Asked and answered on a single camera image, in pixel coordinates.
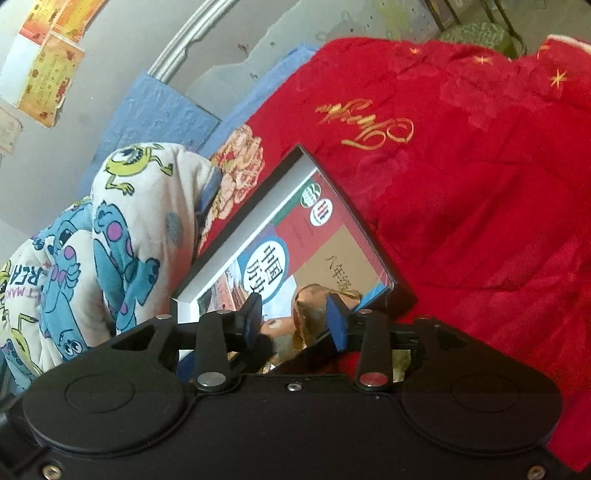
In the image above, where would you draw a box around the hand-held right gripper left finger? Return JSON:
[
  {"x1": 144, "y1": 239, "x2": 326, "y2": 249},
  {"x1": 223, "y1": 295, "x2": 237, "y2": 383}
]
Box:
[{"x1": 110, "y1": 293, "x2": 264, "y2": 394}]

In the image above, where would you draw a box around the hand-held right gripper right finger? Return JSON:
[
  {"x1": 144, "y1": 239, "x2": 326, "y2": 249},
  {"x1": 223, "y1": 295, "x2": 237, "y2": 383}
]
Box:
[{"x1": 324, "y1": 292, "x2": 468, "y2": 391}]

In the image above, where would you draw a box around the small brown plush toy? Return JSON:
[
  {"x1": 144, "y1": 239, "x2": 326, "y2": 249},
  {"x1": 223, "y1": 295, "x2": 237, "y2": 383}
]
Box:
[{"x1": 257, "y1": 283, "x2": 334, "y2": 366}]

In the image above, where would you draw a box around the red and blue textbook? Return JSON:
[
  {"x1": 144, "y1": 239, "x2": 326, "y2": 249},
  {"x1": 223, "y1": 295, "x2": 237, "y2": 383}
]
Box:
[{"x1": 196, "y1": 168, "x2": 394, "y2": 366}]

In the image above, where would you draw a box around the cartoon monster printed blanket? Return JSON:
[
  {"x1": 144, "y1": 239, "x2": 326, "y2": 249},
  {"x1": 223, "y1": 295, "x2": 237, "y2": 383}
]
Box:
[{"x1": 0, "y1": 141, "x2": 223, "y2": 403}]

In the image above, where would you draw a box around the red embroidered blanket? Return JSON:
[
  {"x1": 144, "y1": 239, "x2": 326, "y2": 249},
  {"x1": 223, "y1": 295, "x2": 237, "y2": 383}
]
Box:
[{"x1": 198, "y1": 34, "x2": 591, "y2": 477}]

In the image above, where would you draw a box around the green patterned cushion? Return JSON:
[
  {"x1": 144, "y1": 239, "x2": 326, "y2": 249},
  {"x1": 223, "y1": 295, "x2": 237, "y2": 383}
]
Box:
[{"x1": 438, "y1": 21, "x2": 519, "y2": 59}]

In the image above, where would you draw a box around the blue seat metal stool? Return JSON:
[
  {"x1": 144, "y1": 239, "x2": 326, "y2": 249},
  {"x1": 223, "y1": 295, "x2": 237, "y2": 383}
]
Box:
[{"x1": 426, "y1": 0, "x2": 512, "y2": 29}]

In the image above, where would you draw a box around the white wall moulding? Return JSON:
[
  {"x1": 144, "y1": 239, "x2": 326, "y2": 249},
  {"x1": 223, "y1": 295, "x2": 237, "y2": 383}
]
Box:
[{"x1": 147, "y1": 0, "x2": 228, "y2": 82}]

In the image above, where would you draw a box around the pale pink wall certificate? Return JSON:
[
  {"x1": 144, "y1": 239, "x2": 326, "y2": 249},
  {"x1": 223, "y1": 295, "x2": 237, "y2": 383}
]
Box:
[{"x1": 0, "y1": 107, "x2": 22, "y2": 154}]

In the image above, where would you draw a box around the orange wall certificate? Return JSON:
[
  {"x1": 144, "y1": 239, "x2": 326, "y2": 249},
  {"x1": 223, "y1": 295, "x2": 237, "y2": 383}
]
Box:
[
  {"x1": 50, "y1": 0, "x2": 110, "y2": 37},
  {"x1": 20, "y1": 36, "x2": 87, "y2": 131},
  {"x1": 17, "y1": 0, "x2": 57, "y2": 45}
]

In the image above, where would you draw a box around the white wall paper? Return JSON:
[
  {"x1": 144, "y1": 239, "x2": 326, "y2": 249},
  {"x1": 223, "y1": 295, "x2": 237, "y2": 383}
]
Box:
[{"x1": 0, "y1": 36, "x2": 44, "y2": 108}]

